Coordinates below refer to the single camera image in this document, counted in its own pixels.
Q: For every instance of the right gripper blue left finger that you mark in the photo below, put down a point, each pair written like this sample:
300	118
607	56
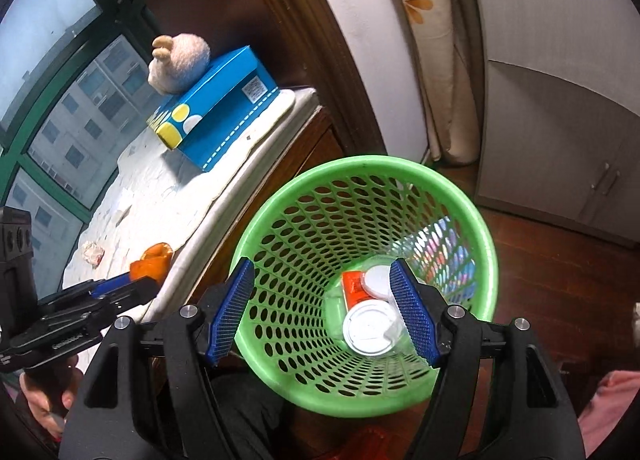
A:
147	393

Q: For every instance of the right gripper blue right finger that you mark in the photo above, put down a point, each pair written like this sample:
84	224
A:
529	414

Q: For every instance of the white plastic cup lid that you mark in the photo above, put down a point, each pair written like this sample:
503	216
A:
373	328

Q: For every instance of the orange candy wrapper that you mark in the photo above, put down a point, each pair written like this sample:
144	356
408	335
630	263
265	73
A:
155	263

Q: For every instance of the white paper ball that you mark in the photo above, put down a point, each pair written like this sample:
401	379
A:
92	253

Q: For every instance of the round labelled pudding cup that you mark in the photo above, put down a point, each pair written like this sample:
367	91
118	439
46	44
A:
376	281

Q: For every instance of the orange red snack wrapper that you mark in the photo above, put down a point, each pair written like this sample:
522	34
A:
353	291

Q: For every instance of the person's left hand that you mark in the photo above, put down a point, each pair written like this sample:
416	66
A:
41	405

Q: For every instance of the green plastic mesh wastebasket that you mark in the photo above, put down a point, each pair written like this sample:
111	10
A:
321	327

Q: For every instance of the cream quilted patterned mat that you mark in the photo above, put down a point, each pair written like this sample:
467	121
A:
159	196

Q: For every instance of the blue yellow dotted tissue box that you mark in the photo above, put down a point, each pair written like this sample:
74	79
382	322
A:
204	121

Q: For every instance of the grey wooden cabinet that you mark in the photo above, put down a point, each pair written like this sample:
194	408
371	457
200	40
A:
561	133

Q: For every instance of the beige plush toy animal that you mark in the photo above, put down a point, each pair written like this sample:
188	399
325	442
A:
177	63

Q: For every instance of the floral cream curtain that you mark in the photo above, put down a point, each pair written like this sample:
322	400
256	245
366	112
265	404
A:
441	54

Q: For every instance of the green window frame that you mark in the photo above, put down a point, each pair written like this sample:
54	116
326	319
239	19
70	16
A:
73	95

